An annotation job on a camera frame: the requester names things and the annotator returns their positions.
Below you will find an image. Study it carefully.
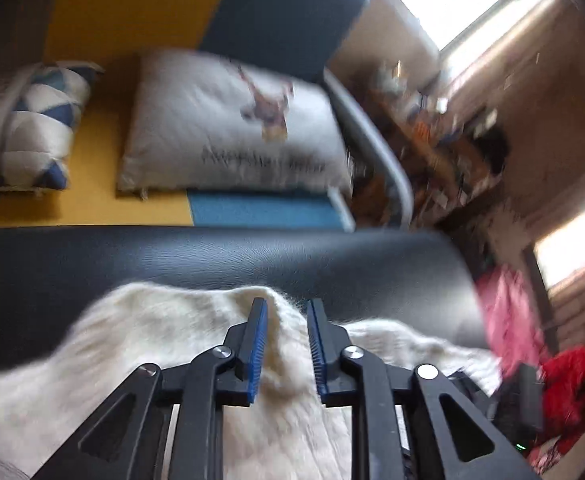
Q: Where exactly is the cream knitted sweater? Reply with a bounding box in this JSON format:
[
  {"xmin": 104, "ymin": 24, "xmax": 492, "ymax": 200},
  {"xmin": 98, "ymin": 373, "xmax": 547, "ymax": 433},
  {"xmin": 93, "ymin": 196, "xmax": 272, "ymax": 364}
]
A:
[{"xmin": 0, "ymin": 282, "xmax": 504, "ymax": 480}]

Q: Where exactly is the person in red jacket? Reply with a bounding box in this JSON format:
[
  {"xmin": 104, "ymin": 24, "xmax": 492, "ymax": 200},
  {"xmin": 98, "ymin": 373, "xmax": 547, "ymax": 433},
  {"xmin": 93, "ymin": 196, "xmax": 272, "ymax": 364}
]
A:
[{"xmin": 527, "ymin": 346, "xmax": 585, "ymax": 474}]

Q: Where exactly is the pink blanket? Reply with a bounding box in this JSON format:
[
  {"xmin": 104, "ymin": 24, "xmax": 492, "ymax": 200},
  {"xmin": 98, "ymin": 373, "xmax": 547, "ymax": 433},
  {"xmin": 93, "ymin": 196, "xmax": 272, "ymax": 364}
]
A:
[{"xmin": 475, "ymin": 264, "xmax": 550, "ymax": 378}]

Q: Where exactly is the wooden side desk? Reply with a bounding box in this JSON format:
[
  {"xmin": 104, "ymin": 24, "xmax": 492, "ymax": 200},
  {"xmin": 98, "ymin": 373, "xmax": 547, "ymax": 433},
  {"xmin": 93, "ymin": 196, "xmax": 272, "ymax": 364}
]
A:
[{"xmin": 364, "ymin": 63, "xmax": 510, "ymax": 228}]

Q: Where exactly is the deer print pillow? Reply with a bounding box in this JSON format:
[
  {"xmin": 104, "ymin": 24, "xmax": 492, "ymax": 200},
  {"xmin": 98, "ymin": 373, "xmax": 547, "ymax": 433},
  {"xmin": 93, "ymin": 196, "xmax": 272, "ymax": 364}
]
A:
[{"xmin": 117, "ymin": 49, "xmax": 352, "ymax": 195}]

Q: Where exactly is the blue triangle pattern pillow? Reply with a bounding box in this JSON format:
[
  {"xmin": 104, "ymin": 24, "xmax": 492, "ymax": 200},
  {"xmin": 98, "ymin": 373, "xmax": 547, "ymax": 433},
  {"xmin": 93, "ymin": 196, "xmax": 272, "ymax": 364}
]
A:
[{"xmin": 0, "ymin": 61, "xmax": 102, "ymax": 192}]

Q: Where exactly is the grey yellow blue sofa chair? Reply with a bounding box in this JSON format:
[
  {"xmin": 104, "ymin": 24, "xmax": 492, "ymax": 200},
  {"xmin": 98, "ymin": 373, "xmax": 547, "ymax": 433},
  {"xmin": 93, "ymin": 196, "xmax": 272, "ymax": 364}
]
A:
[{"xmin": 0, "ymin": 0, "xmax": 414, "ymax": 230}]

